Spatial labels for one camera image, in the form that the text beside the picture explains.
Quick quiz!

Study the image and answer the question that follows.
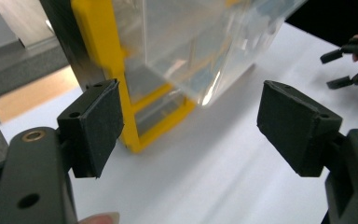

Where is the wooden board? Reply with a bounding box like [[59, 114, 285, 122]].
[[0, 65, 81, 123]]

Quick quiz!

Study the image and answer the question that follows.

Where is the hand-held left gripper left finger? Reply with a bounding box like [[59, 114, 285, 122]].
[[57, 78, 125, 179]]

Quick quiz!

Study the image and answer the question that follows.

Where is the clear plastic drawer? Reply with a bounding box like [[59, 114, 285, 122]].
[[111, 0, 307, 106]]

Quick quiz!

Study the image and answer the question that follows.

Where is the yellow and black organizer box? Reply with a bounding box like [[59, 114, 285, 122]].
[[40, 0, 243, 154]]

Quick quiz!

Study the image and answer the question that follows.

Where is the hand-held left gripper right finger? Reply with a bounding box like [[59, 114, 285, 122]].
[[256, 79, 343, 178]]

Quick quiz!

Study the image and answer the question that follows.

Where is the white panel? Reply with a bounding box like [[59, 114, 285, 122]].
[[0, 0, 59, 48]]

